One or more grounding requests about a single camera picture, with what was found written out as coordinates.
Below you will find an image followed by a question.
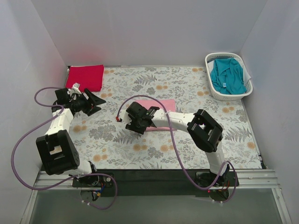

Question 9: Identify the pink t shirt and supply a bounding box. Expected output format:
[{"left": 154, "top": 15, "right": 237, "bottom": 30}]
[{"left": 136, "top": 99, "right": 176, "bottom": 132}]

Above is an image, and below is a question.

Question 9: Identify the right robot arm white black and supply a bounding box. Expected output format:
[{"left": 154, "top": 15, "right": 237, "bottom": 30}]
[{"left": 117, "top": 102, "right": 229, "bottom": 190}]

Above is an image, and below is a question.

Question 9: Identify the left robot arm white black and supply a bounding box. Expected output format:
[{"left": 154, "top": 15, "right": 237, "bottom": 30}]
[{"left": 36, "top": 85, "right": 106, "bottom": 187}]

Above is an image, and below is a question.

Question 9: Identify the floral table mat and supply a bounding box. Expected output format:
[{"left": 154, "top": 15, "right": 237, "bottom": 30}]
[{"left": 69, "top": 67, "right": 262, "bottom": 169}]

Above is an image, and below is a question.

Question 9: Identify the folded red t shirt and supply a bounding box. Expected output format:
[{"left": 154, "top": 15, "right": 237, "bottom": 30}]
[{"left": 65, "top": 65, "right": 105, "bottom": 92}]

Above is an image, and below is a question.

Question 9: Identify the white laundry basket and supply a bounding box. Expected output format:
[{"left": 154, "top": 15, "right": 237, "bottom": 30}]
[{"left": 205, "top": 52, "right": 253, "bottom": 101}]

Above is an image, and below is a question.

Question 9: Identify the teal t shirt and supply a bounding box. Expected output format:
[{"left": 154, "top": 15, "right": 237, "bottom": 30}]
[{"left": 210, "top": 58, "right": 246, "bottom": 95}]

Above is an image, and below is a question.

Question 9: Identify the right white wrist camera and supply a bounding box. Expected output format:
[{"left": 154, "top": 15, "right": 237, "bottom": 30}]
[{"left": 116, "top": 110, "right": 132, "bottom": 125}]

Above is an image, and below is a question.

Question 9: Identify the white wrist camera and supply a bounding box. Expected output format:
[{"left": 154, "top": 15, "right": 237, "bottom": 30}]
[
  {"left": 68, "top": 83, "right": 81, "bottom": 95},
  {"left": 116, "top": 110, "right": 132, "bottom": 125}
]

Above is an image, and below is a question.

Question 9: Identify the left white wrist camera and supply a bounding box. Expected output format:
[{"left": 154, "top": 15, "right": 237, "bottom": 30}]
[{"left": 68, "top": 83, "right": 81, "bottom": 95}]

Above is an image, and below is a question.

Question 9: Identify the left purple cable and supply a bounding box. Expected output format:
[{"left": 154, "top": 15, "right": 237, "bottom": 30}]
[{"left": 11, "top": 86, "right": 118, "bottom": 210}]

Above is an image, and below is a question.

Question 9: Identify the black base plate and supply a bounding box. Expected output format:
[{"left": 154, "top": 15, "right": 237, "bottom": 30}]
[{"left": 72, "top": 169, "right": 236, "bottom": 197}]

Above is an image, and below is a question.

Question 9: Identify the aluminium frame rail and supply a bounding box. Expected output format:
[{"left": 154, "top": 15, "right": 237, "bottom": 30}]
[{"left": 21, "top": 169, "right": 291, "bottom": 224}]

